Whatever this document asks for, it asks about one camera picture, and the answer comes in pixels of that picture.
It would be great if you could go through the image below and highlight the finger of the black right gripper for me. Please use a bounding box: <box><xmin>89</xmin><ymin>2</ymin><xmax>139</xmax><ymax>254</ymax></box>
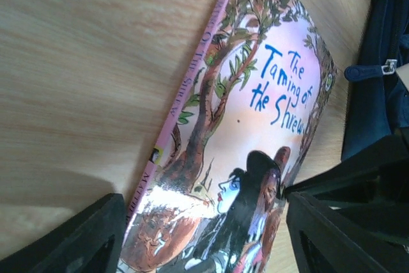
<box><xmin>284</xmin><ymin>134</ymin><xmax>408</xmax><ymax>244</ymax></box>

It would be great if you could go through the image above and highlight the navy blue student backpack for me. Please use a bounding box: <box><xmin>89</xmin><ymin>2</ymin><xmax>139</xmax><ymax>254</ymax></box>
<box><xmin>341</xmin><ymin>0</ymin><xmax>408</xmax><ymax>160</ymax></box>

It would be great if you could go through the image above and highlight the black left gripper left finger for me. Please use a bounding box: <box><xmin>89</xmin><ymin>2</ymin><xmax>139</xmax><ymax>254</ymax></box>
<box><xmin>1</xmin><ymin>193</ymin><xmax>127</xmax><ymax>272</ymax></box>

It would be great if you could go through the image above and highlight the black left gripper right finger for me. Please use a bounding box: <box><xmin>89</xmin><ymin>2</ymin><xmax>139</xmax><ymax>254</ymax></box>
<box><xmin>286</xmin><ymin>192</ymin><xmax>408</xmax><ymax>272</ymax></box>

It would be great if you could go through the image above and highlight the pink Taming of Shrew book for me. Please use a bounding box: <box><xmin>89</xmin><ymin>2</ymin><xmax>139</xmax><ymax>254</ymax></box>
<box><xmin>117</xmin><ymin>0</ymin><xmax>337</xmax><ymax>272</ymax></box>

